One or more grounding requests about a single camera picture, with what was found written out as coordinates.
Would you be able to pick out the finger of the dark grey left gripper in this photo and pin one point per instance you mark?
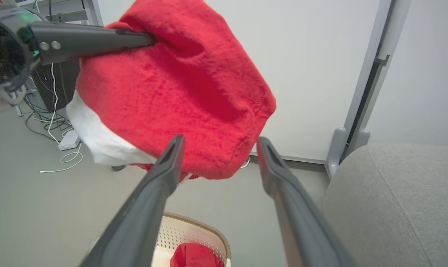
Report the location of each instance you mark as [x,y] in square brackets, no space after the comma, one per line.
[79,40]

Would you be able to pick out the white power strip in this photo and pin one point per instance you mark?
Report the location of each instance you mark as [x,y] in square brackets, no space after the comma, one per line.
[69,141]

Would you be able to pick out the grey partition frame post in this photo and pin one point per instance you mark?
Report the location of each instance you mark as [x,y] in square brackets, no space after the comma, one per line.
[372,81]

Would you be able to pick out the white partition panel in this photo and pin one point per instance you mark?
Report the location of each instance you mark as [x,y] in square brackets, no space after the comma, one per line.
[313,74]

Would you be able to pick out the grey metal desk frame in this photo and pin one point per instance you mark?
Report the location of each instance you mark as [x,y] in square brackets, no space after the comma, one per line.
[68,11]

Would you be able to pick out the plain red garment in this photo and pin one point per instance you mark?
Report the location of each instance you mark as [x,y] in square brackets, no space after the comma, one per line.
[194,257]

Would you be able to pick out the cream perforated laundry basket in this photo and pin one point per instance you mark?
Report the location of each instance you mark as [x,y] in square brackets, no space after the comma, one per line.
[194,231]

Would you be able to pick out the red garment with white trim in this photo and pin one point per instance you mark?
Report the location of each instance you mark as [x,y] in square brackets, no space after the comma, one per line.
[179,92]

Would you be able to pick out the grey fabric sofa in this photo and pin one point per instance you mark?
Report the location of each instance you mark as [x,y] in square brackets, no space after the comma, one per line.
[394,207]

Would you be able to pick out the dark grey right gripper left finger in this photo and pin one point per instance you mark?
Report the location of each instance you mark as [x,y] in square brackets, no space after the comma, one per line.
[134,230]

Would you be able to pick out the black computer tower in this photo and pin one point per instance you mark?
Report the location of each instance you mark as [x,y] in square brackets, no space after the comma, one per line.
[55,87]

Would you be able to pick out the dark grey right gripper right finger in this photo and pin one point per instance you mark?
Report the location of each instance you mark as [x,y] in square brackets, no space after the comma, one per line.
[305,237]

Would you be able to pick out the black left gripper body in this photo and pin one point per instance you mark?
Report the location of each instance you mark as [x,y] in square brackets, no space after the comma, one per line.
[5,48]

